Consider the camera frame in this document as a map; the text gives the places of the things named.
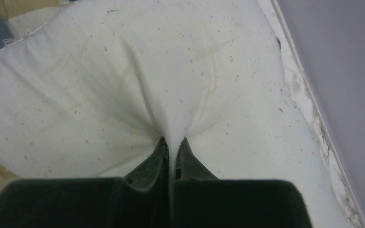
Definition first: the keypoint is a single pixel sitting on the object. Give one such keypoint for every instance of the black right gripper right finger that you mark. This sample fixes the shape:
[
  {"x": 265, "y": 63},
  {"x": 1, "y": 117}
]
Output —
[{"x": 189, "y": 198}]

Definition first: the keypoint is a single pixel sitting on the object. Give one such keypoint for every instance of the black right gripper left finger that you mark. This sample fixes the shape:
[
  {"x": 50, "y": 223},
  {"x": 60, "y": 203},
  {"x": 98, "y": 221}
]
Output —
[{"x": 148, "y": 190}]

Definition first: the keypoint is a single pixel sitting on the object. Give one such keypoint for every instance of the white pillow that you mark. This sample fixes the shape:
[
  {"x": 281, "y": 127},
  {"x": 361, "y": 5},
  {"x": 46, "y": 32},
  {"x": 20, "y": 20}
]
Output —
[{"x": 91, "y": 91}]

